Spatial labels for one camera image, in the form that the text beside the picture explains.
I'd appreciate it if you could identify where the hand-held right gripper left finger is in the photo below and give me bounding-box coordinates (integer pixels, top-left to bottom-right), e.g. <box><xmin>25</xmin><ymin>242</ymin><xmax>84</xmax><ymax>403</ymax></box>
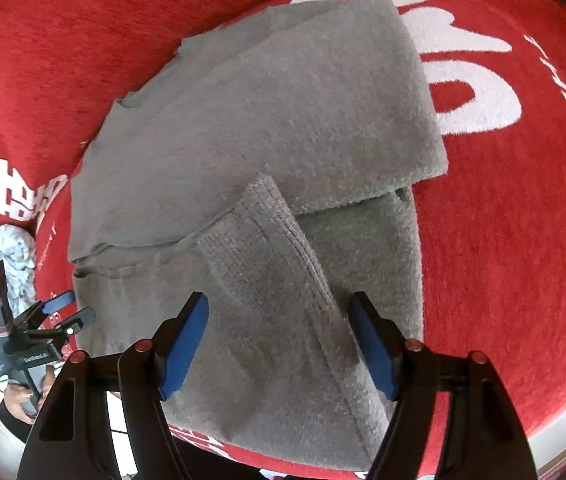
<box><xmin>17</xmin><ymin>291</ymin><xmax>210</xmax><ymax>480</ymax></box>

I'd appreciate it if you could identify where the person's left hand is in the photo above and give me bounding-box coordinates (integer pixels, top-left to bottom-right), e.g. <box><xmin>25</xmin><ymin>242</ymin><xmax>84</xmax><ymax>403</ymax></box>
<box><xmin>5</xmin><ymin>365</ymin><xmax>56</xmax><ymax>426</ymax></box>

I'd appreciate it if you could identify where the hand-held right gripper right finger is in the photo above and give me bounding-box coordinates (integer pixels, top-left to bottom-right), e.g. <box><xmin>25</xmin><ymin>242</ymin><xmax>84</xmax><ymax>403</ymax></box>
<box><xmin>348</xmin><ymin>291</ymin><xmax>538</xmax><ymax>480</ymax></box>

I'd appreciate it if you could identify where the grey sweater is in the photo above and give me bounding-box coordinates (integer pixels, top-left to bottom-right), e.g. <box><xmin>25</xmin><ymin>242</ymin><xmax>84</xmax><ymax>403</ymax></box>
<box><xmin>68</xmin><ymin>0</ymin><xmax>451</xmax><ymax>472</ymax></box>

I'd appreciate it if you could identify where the red printed blanket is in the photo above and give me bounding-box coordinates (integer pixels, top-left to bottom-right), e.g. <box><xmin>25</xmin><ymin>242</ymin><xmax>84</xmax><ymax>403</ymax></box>
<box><xmin>0</xmin><ymin>0</ymin><xmax>566</xmax><ymax>480</ymax></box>

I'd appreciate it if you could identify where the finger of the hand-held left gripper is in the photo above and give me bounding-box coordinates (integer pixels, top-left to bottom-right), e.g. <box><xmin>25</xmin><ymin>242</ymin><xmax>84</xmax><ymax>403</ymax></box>
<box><xmin>28</xmin><ymin>290</ymin><xmax>74</xmax><ymax>323</ymax></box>
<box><xmin>45</xmin><ymin>308</ymin><xmax>96</xmax><ymax>341</ymax></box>

